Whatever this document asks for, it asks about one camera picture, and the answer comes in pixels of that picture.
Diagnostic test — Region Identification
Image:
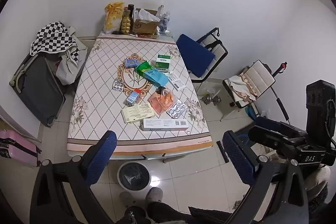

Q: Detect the grey fluffy slipper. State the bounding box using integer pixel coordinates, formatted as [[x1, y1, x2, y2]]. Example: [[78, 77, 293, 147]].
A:
[[145, 187, 163, 203]]

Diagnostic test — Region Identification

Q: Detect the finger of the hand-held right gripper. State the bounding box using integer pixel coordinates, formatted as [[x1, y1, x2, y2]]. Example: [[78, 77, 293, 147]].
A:
[[255, 116, 307, 136], [248, 126, 305, 151]]

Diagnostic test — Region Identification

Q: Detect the black and white checkered cloth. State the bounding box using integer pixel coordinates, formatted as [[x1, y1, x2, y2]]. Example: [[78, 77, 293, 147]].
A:
[[30, 21, 79, 64]]

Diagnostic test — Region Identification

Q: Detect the white crumpled plastic bag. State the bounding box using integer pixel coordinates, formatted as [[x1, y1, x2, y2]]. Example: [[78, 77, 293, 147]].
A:
[[136, 9, 160, 22]]

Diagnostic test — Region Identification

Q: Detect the white table leg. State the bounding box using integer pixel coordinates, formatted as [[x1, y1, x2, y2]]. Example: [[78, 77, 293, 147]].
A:
[[67, 30, 214, 165]]

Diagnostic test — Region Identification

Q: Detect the green and white medicine box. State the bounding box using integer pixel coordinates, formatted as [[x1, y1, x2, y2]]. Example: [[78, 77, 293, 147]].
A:
[[154, 54, 171, 73]]

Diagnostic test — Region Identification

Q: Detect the beige cloth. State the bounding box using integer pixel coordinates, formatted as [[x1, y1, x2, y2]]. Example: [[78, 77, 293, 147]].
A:
[[227, 74, 259, 102]]

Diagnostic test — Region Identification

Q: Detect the white padded chair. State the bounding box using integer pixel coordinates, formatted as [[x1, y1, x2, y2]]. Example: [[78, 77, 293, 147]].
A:
[[223, 60, 276, 121]]

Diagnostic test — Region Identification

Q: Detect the person's right forearm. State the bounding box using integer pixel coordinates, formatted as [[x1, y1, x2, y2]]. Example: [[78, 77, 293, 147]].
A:
[[302, 165, 332, 198]]

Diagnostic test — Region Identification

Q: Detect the metal dumbbell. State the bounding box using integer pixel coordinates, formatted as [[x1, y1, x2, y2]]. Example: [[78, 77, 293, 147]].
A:
[[200, 94, 221, 106]]

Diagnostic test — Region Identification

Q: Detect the black pole with red knob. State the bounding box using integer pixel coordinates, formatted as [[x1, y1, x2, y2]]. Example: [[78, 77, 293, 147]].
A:
[[270, 63, 292, 125]]

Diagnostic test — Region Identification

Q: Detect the small silver blister pack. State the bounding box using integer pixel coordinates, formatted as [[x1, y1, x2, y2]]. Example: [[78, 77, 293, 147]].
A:
[[112, 79, 124, 92]]

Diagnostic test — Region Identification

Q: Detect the white bin with black liner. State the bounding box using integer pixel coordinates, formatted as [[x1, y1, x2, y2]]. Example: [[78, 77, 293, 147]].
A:
[[117, 162, 151, 191]]

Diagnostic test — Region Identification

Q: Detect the pale yellow flat box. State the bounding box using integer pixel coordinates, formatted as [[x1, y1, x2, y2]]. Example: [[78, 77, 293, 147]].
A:
[[121, 103, 155, 124]]

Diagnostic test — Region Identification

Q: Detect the grey suitcase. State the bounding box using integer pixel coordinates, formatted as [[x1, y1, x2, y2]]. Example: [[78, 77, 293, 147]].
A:
[[9, 52, 66, 127]]

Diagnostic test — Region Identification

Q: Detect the orange plastic bag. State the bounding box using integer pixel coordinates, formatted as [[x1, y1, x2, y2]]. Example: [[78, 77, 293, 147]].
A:
[[147, 89, 174, 115]]

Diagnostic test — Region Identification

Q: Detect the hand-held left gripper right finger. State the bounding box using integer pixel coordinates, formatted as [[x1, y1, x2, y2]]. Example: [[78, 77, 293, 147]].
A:
[[223, 130, 309, 224]]

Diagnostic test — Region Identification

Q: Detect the blue cushioned folding chair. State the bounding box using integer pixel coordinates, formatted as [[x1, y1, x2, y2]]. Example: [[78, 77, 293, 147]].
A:
[[176, 27, 228, 84]]

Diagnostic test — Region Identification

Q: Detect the large silver blister pack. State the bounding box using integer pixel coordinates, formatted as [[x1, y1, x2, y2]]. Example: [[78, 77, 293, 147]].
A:
[[167, 100, 188, 119]]

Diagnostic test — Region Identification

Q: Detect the pink suitcase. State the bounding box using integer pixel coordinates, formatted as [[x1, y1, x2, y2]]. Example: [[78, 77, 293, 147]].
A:
[[0, 130, 41, 168]]

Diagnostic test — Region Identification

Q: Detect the long white box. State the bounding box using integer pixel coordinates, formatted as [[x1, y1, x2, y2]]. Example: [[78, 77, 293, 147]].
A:
[[140, 118, 190, 132]]

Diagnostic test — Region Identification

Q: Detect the golden cooking oil bottle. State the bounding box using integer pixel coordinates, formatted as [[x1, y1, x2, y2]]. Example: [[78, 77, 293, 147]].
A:
[[120, 9, 134, 35]]

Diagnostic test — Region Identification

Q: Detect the diamond patterned floral tablecloth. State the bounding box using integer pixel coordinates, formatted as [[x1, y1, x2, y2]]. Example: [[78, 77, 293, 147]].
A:
[[67, 31, 213, 159]]

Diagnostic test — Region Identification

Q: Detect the printed medicine blister card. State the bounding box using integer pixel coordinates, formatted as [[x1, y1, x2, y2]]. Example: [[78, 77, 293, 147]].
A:
[[166, 72, 186, 90]]

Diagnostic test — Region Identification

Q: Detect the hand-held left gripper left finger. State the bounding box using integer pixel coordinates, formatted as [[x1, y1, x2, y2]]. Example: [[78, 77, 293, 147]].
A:
[[30, 130, 118, 224]]

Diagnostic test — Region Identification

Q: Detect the yellow snack bag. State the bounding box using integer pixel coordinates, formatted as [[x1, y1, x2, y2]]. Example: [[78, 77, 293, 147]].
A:
[[104, 2, 125, 33]]

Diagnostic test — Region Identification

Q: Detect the green and blue plastic packet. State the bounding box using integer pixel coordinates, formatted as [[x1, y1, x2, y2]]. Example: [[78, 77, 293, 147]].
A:
[[135, 61, 168, 87]]

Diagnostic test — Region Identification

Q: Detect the small blue packet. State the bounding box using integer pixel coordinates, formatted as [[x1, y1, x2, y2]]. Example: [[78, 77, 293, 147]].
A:
[[124, 58, 139, 69]]

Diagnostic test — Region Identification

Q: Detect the brown cardboard box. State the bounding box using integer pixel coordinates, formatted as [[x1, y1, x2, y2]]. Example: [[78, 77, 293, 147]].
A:
[[132, 8, 160, 35]]

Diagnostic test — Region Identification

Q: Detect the white cloth bag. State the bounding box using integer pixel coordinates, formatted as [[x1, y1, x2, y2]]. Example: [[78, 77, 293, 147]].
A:
[[56, 26, 88, 85]]

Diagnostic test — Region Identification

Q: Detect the small blue and orange box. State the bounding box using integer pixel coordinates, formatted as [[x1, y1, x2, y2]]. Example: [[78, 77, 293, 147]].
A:
[[125, 89, 141, 106]]

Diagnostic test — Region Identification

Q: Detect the clear bottle with blue label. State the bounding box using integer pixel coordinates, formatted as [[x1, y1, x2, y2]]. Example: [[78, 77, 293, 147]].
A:
[[159, 11, 171, 34]]

